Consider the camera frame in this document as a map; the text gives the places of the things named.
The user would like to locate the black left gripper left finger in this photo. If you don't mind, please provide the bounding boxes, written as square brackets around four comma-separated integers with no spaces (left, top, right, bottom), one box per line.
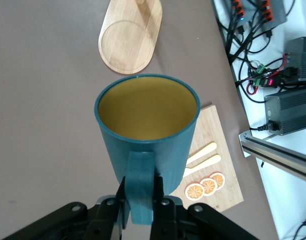
[2,176,126,240]

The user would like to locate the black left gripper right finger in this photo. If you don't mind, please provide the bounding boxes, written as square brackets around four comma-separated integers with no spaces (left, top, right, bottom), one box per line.
[149,176,259,240]

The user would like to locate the teal cup with yellow inside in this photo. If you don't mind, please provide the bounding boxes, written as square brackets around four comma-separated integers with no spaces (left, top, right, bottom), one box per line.
[94,73,201,225]

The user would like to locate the wooden cup rack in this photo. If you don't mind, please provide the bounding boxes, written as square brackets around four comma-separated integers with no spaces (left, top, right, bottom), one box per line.
[98,0,163,75]

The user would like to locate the toy orange slice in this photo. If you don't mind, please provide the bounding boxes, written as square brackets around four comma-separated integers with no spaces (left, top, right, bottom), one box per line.
[209,171,226,191]
[184,182,205,201]
[199,177,218,197]

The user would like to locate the yellow plastic knife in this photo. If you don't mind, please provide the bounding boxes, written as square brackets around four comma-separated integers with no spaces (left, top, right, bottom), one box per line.
[182,154,222,178]

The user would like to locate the yellow plastic fork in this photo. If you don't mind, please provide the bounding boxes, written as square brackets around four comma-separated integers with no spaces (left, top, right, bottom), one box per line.
[186,141,218,166]

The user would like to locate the dark grey power supply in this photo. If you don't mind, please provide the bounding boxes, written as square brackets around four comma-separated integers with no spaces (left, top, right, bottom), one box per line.
[264,86,306,137]

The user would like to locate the green circuit board, red display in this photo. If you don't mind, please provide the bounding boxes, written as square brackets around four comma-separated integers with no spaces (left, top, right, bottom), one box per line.
[251,63,285,89]

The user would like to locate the light grey power supply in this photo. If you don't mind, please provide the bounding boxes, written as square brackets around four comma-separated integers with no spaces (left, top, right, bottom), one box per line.
[284,36,306,82]

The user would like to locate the grey hub with orange connectors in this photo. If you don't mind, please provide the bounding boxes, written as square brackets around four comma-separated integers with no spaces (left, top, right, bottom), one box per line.
[211,0,288,35]

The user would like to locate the bamboo cutting board, metal handle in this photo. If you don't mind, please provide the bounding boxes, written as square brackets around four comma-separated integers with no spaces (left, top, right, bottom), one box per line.
[170,101,244,213]

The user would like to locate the aluminium extrusion post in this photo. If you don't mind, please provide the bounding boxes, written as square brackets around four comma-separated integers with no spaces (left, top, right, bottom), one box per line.
[238,129,306,186]

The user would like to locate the black cable with plug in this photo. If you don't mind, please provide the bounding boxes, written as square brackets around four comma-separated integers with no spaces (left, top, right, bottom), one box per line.
[292,211,306,240]

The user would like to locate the black power plug cable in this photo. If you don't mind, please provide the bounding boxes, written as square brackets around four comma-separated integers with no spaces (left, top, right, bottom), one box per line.
[249,120,280,133]

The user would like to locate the red wire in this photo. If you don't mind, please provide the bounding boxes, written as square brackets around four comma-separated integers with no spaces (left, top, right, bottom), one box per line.
[246,53,289,96]

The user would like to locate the tangled black hub cables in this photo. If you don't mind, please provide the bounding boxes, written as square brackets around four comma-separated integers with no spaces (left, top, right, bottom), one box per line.
[216,4,297,104]

